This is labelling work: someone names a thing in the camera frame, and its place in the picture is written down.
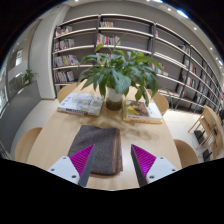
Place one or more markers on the small green floor plant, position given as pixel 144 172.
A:
pixel 28 76

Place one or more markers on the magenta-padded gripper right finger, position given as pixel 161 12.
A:
pixel 158 167

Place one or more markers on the grey bookshelf unit with books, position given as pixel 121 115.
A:
pixel 80 33

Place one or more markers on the yellow picture book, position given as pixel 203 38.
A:
pixel 141 111

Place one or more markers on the large white book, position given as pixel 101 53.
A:
pixel 80 103

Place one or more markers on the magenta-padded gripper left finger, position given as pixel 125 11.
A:
pixel 65 168

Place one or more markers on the zigzag striped grey towel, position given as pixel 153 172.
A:
pixel 103 143

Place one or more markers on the ceiling lights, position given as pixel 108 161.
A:
pixel 182 13

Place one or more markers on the green potted plant white pot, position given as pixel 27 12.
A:
pixel 114 98

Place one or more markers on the slatted wooden chair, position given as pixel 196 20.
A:
pixel 210 123

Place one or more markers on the round-backed wooden chair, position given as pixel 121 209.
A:
pixel 26 143
pixel 186 153
pixel 66 91
pixel 161 101

